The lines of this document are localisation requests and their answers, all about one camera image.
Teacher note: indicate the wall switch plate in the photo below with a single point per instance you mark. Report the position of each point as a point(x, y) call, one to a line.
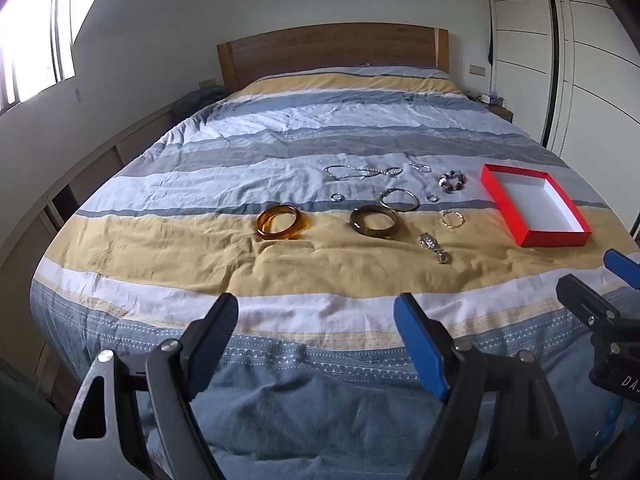
point(478, 70)

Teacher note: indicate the wooden headboard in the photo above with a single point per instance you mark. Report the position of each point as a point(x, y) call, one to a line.
point(325, 50)

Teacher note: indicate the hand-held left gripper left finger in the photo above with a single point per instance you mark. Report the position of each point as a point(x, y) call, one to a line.
point(220, 322)

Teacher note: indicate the wooden nightstand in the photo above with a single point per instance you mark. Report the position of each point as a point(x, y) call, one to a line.
point(502, 112)

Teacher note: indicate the red cardboard box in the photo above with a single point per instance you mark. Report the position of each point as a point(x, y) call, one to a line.
point(545, 202)

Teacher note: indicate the dark green cloth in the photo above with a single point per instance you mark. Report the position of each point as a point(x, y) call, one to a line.
point(200, 100)

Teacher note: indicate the white sliding wardrobe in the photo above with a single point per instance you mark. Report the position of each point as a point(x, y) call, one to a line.
point(590, 60)

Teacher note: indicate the low wall cabinet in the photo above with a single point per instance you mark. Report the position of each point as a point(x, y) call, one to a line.
point(90, 160)

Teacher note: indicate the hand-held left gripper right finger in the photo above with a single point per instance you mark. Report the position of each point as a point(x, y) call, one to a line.
point(417, 335)

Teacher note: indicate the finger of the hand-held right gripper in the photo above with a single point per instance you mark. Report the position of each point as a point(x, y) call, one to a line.
point(587, 302)
point(622, 265)

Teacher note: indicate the dark brown bangle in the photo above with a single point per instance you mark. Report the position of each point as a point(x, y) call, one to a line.
point(372, 231)

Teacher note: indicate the striped bed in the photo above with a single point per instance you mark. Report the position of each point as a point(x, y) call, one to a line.
point(300, 130)

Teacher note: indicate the wall outlet plate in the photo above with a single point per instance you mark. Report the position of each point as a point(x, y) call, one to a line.
point(207, 83)

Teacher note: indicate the window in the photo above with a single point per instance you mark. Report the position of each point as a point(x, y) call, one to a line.
point(30, 45)

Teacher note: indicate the bright blue cloth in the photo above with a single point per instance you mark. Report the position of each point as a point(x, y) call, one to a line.
point(611, 430)

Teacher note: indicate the thin silver bangle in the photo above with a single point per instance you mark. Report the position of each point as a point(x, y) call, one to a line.
point(382, 199)

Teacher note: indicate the amber translucent bangle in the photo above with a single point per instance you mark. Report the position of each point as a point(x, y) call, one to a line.
point(280, 234)

